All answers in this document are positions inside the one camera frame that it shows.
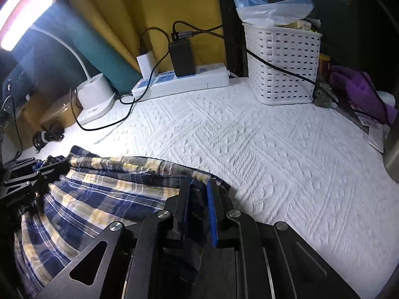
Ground black vertical post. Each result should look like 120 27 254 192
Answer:
214 0 248 79

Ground white textured tablecloth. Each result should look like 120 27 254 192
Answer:
3 76 399 299

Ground white desk lamp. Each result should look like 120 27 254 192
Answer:
0 0 116 126

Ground black lamp cable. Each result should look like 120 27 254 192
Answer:
69 88 137 132

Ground white paper booklet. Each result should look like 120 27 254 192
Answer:
358 115 389 154

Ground purple cloth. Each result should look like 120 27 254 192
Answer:
328 65 398 126

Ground stainless steel thermos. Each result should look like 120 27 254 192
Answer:
383 104 399 185

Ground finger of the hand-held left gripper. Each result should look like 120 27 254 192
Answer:
9 156 72 177
1 171 51 196

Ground white plastic basket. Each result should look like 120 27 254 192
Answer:
242 22 322 106

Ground blue yellow plaid pants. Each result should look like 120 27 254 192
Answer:
14 145 232 296

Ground teal curtain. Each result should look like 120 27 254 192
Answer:
61 4 142 91

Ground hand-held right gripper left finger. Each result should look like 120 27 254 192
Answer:
34 178 191 299

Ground white charger plug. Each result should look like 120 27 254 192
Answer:
136 53 157 79

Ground yellow curtain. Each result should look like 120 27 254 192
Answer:
62 0 225 74

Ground white power strip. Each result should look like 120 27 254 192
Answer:
131 63 230 102

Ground black adapter cable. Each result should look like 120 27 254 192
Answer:
172 21 225 42

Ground coiled black cable bundle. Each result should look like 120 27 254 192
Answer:
32 124 65 154

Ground black cable across basket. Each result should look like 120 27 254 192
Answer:
240 45 342 104

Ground black power adapter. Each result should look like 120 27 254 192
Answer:
168 39 196 77

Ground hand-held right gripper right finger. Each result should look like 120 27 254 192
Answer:
206 178 363 299

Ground brown cardboard box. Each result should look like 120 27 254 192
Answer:
17 93 83 150

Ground clear blue plastic bag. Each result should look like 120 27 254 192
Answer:
232 0 316 28

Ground dark teal printed box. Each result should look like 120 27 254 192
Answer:
0 46 38 108

